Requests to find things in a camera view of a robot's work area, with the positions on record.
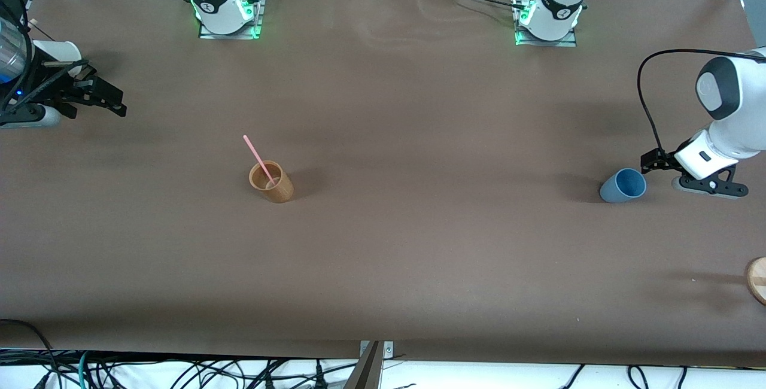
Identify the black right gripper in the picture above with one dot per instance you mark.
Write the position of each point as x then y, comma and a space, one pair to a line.
55, 91

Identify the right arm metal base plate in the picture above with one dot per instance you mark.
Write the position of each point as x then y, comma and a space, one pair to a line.
258, 24

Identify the blue cup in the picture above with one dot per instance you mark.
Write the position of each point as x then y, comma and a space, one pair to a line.
622, 188

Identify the bamboo wooden cup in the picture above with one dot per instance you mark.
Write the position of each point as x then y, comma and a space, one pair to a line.
280, 190

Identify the white cup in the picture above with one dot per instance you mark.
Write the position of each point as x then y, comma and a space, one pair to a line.
60, 51

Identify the black cup rack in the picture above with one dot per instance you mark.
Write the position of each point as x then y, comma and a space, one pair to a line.
91, 70

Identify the pink straw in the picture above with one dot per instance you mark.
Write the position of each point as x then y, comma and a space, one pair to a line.
254, 152

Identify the round wooden disc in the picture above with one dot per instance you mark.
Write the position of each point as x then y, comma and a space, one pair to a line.
757, 281

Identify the silver metal bracket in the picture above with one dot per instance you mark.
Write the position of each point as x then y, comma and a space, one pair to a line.
389, 350

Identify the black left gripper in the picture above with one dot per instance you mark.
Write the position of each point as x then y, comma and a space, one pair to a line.
658, 160

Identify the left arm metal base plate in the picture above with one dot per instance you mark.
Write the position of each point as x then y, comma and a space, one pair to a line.
526, 42

